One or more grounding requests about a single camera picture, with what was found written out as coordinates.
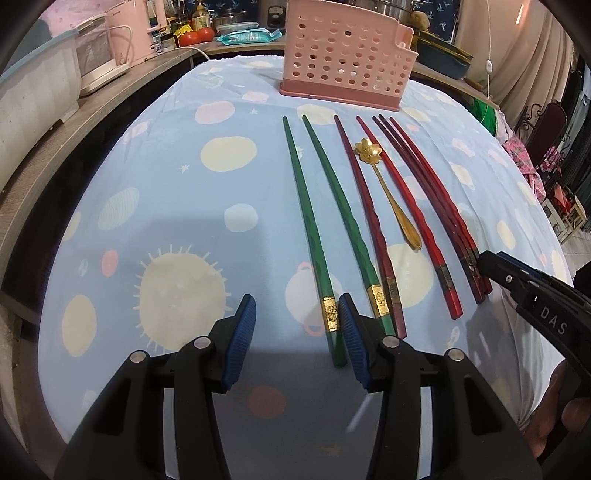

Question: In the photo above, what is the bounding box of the white storage box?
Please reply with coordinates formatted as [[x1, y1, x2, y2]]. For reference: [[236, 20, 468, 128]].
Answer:
[[0, 34, 84, 195]]

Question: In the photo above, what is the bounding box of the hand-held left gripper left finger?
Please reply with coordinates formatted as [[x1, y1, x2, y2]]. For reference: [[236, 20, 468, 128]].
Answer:
[[54, 294, 257, 480]]

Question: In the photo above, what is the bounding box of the beige curtain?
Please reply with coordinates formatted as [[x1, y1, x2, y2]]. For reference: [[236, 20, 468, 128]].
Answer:
[[455, 0, 578, 127]]

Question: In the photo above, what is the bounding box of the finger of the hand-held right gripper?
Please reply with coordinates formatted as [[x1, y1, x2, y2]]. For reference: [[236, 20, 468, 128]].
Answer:
[[477, 251, 541, 303], [496, 252, 578, 296]]

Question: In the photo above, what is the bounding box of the person's right hand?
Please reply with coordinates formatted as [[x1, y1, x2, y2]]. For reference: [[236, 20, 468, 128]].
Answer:
[[519, 357, 591, 462]]

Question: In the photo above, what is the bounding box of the steel steamer pot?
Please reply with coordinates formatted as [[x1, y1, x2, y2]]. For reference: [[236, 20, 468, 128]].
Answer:
[[369, 0, 416, 24]]

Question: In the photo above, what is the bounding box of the blue bowl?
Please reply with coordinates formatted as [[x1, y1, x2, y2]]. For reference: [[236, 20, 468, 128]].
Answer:
[[416, 44, 474, 80]]

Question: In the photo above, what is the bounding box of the pink floral cloth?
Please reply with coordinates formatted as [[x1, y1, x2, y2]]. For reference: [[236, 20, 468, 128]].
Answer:
[[501, 117, 557, 206]]

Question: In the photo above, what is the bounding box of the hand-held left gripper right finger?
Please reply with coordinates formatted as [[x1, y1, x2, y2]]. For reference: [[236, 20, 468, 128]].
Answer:
[[338, 292, 542, 480]]

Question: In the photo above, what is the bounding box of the pink perforated plastic basket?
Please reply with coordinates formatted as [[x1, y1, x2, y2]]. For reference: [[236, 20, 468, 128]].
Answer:
[[279, 0, 420, 112]]

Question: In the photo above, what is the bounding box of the blue printed tablecloth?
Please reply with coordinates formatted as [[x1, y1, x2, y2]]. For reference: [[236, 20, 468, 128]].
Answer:
[[38, 53, 575, 480]]

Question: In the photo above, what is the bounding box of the green chopstick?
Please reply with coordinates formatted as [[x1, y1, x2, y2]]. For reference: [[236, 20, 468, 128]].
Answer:
[[283, 116, 347, 368], [302, 114, 397, 335]]

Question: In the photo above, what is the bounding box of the navy printed cloth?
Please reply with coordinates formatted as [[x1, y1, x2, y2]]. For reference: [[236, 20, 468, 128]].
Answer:
[[203, 0, 462, 29]]

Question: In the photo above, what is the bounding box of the yellow bowl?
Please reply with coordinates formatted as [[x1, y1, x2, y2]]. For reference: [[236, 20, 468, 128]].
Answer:
[[417, 30, 472, 58]]

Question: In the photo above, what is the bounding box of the green bag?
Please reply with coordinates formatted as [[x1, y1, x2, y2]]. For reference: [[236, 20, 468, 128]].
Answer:
[[478, 97, 498, 136]]

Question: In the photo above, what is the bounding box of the dark metal chair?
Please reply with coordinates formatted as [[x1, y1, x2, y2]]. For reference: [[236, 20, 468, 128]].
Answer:
[[522, 102, 570, 155]]

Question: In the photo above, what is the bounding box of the white cord with switch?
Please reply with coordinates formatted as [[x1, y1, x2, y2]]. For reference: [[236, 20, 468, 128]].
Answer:
[[479, 0, 496, 125]]

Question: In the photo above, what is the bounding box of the wooden side shelf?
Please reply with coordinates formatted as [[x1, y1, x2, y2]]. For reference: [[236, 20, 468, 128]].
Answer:
[[0, 46, 195, 278]]

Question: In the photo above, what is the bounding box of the gold flower spoon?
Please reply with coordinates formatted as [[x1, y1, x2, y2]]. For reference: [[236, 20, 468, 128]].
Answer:
[[353, 137, 422, 251]]

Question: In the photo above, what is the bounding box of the pink electric kettle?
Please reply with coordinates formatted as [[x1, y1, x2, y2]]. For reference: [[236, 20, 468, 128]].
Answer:
[[104, 0, 160, 65]]

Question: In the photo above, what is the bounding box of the blue wet wipes pack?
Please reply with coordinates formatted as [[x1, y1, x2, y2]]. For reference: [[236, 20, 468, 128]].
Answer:
[[216, 28, 282, 47]]

